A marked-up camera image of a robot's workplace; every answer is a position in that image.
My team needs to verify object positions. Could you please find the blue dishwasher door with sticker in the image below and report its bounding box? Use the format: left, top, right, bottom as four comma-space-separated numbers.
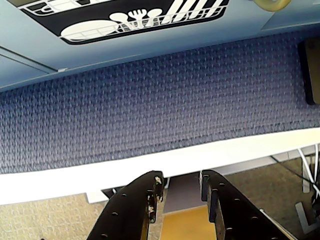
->
0, 0, 275, 76

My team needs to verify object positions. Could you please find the yellow flat board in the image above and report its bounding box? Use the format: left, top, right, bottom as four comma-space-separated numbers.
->
161, 204, 219, 240

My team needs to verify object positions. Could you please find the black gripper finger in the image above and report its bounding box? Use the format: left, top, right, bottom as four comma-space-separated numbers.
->
200, 169, 297, 240
86, 170, 165, 240

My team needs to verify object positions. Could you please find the grey metal bracket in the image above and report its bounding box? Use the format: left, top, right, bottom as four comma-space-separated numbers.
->
294, 201, 316, 234

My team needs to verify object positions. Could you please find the gold dishwasher door handle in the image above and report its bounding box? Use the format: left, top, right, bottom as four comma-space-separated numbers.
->
252, 0, 292, 12

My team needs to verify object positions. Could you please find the white cable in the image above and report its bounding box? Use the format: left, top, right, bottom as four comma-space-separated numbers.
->
297, 147, 320, 188

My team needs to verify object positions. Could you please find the blue toy kitchen body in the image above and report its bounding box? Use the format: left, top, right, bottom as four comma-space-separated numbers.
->
0, 0, 320, 91

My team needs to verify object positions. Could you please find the dark rectangular block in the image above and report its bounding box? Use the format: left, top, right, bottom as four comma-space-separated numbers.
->
297, 37, 320, 106

